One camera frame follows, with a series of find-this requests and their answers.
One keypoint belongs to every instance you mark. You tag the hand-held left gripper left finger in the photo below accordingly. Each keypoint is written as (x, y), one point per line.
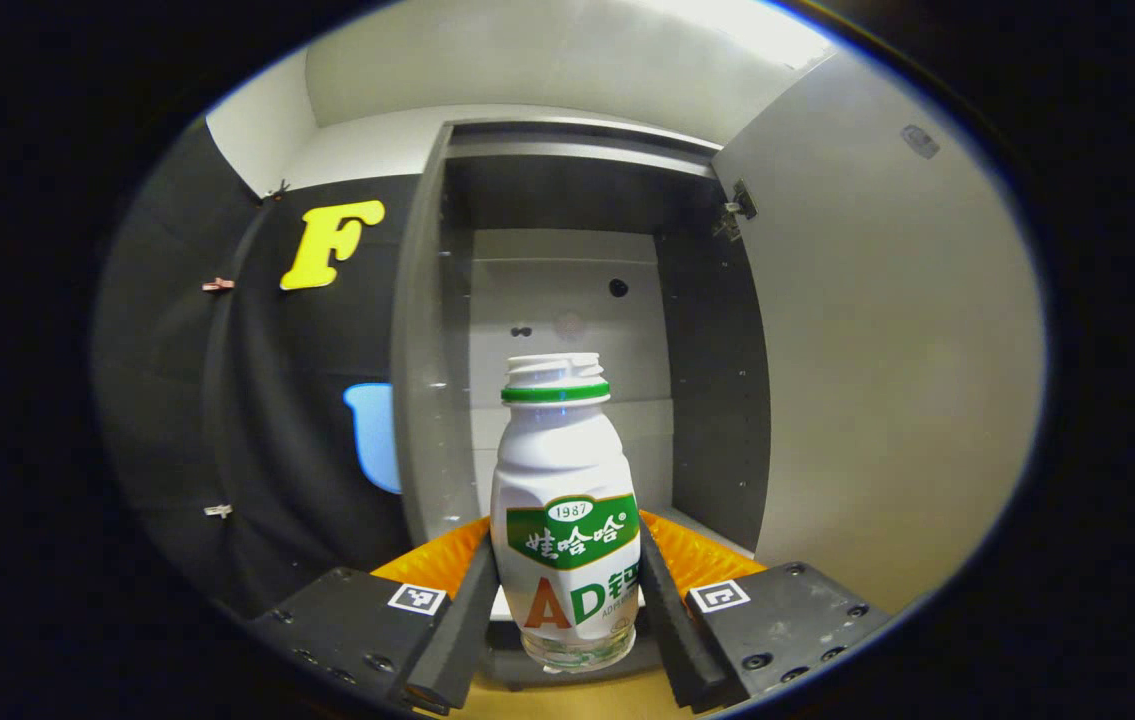
(467, 620)

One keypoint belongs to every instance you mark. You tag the red clip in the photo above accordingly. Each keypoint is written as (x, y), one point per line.
(218, 285)

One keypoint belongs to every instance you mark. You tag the dark grey cabinet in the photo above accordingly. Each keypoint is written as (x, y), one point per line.
(427, 400)

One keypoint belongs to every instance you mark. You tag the black backdrop cloth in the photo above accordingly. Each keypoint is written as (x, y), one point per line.
(257, 420)

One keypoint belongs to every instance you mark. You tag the white bottle with green label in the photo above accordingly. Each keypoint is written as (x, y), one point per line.
(562, 470)

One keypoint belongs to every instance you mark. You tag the long ceiling light panel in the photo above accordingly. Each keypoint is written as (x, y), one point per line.
(737, 25)

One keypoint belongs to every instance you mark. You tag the white clip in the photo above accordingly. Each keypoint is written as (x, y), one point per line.
(218, 511)

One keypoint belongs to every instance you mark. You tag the metal cabinet door hinge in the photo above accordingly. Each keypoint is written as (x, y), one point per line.
(739, 205)

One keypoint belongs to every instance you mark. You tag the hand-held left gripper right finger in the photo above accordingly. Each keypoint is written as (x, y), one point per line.
(672, 620)

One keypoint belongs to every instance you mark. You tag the black binder clip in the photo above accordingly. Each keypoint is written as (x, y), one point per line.
(277, 190)

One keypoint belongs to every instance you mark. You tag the beige cabinet door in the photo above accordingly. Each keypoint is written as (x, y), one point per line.
(887, 380)

